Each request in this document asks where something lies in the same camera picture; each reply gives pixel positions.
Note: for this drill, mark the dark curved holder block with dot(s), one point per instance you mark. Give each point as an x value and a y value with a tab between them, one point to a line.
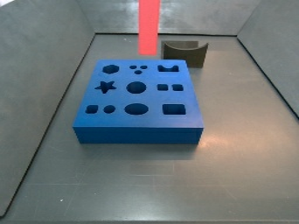
184	50

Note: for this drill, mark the blue shape-sorting block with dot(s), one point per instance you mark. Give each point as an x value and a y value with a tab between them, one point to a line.
138	102

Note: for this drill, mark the red rectangular peg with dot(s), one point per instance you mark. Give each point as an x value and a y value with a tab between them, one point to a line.
146	26

